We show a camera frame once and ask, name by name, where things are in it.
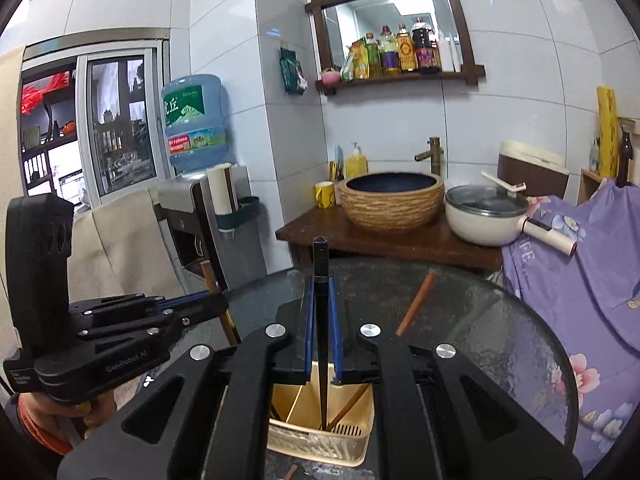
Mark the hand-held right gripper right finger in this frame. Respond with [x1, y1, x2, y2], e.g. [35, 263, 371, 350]
[327, 276, 584, 480]

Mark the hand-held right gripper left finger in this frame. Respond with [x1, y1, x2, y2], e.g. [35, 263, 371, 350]
[57, 274, 317, 480]

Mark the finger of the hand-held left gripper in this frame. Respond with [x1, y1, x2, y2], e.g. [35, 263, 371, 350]
[75, 294, 229, 350]
[70, 290, 213, 318]

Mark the plain black chopstick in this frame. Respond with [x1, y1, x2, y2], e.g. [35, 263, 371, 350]
[312, 236, 331, 429]

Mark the cream perforated utensil holder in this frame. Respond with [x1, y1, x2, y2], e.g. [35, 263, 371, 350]
[267, 360, 376, 467]

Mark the person's left hand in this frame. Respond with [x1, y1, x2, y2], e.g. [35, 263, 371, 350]
[20, 390, 118, 456]

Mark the beige cloth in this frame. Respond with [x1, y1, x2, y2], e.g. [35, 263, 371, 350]
[65, 187, 188, 311]

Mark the dark wooden counter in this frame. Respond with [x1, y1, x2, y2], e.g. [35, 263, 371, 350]
[275, 205, 503, 273]

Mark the grey water dispenser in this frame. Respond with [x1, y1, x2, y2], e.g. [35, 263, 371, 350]
[152, 165, 268, 296]

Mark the woven pattern sink basin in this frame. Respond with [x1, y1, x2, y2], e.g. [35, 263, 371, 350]
[339, 171, 446, 233]

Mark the yellow cup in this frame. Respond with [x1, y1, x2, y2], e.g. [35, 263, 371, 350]
[314, 181, 341, 209]

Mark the aluminium framed window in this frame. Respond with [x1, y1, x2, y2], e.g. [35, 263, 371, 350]
[20, 30, 173, 206]

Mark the blue toothbrush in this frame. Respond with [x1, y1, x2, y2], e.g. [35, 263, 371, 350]
[329, 145, 346, 183]

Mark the yellow soap pump bottle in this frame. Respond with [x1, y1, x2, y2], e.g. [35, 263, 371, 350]
[345, 142, 369, 179]

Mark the white pot with glass lid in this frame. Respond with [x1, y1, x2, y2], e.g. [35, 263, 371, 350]
[445, 184, 532, 247]

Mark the blue water jug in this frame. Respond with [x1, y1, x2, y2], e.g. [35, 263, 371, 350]
[161, 74, 231, 173]

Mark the bronze faucet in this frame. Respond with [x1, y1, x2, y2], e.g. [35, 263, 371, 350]
[414, 136, 442, 177]

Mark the white rice paddle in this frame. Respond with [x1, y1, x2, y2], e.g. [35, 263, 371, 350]
[481, 170, 528, 196]

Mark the white lint roller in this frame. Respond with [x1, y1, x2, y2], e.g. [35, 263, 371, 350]
[522, 215, 578, 257]

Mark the purple floral cloth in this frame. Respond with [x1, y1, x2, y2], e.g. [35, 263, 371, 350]
[500, 180, 640, 471]

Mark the green packet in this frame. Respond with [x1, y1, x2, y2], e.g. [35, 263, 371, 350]
[279, 46, 307, 95]

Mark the brown and white rice cooker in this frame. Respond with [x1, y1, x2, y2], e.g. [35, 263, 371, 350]
[497, 140, 571, 201]

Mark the yellow seasoning packet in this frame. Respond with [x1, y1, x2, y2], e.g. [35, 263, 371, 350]
[347, 40, 370, 81]

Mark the green bottle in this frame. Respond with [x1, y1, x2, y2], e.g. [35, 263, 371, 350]
[364, 32, 382, 80]

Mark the purple label oil bottle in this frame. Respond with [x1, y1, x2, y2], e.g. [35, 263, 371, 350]
[379, 25, 402, 77]

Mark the yellow label oil bottle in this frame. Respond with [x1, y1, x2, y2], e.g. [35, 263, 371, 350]
[396, 23, 418, 73]

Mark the light wooden box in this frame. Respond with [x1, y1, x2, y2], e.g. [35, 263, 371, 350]
[575, 167, 608, 206]

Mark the dark soy sauce bottle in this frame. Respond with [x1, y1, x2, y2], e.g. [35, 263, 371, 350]
[411, 16, 442, 75]

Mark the white bottle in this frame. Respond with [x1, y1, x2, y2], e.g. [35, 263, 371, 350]
[437, 30, 453, 73]

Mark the wooden framed mirror shelf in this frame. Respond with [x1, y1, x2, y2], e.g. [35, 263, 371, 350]
[305, 0, 487, 96]

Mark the yellow roll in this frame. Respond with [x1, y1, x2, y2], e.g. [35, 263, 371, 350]
[596, 86, 621, 179]

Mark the brown glass bottle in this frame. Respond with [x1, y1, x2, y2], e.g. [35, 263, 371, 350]
[616, 130, 635, 188]

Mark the green wall holder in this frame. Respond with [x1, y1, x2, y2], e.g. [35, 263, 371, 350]
[215, 195, 262, 233]

